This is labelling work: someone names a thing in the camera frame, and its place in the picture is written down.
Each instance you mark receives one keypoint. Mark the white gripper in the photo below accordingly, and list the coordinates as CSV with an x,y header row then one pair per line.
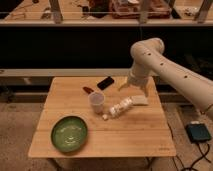
x,y
136,80

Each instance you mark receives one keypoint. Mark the white ceramic cup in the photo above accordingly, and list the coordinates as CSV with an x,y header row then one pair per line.
x,y
96,101

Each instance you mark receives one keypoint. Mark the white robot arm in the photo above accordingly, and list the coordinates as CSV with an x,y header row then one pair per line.
x,y
148,56

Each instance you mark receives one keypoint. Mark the green ceramic bowl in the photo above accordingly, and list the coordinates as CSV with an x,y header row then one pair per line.
x,y
69,134

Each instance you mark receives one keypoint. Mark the black smartphone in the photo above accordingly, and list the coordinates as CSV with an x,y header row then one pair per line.
x,y
105,83

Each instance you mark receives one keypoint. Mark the wooden table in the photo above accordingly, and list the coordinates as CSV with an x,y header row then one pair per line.
x,y
140,132

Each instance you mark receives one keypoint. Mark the small dark red object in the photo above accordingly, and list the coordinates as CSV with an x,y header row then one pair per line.
x,y
88,90

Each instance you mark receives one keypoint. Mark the black foot pedal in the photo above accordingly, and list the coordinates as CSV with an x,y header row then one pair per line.
x,y
198,133

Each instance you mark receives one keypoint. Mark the long wooden shelf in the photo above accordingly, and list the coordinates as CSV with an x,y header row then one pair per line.
x,y
107,12

